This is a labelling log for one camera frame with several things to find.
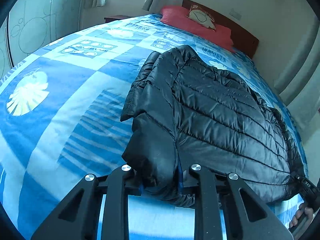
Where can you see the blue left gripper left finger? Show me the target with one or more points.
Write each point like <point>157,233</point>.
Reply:
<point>141,189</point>

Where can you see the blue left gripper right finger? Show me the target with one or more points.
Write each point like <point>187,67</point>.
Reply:
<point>180,172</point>

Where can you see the black puffer jacket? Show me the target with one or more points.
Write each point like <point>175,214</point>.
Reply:
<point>180,105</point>

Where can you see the person right hand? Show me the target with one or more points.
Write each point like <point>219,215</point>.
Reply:
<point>303,209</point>

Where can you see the white curtain right window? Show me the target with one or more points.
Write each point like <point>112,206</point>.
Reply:
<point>298,84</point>

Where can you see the blue patterned bed sheet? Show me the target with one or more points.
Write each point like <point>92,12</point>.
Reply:
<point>61,106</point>

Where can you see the brown wooden headboard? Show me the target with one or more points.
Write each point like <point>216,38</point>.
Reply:
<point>243,40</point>

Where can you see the red pillow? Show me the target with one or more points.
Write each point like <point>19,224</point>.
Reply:
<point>177,17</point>

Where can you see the cream cartoon cushion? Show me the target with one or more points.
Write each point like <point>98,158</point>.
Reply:
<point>199,15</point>

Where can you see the brown wooden nightstand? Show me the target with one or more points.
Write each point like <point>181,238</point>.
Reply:
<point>115,18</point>

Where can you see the white patterned wardrobe door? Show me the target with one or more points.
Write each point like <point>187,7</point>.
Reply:
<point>32,24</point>

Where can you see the white wall switch plate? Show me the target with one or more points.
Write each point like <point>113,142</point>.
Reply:
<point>235,14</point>

